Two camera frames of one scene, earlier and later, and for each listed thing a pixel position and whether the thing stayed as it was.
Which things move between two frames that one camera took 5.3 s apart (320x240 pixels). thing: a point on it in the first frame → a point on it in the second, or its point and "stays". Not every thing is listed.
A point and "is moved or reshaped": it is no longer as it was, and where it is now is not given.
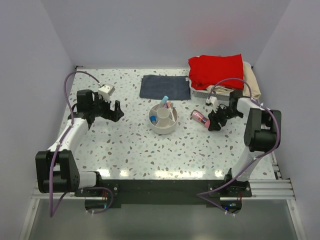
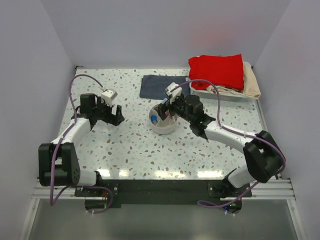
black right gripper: x=214 y=119 → x=163 y=107
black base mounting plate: x=166 y=191 stays
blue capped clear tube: x=164 y=99 stays
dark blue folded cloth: x=175 y=87 stays
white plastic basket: x=220 y=96 stays
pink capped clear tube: x=200 y=118 is moved or reshaped
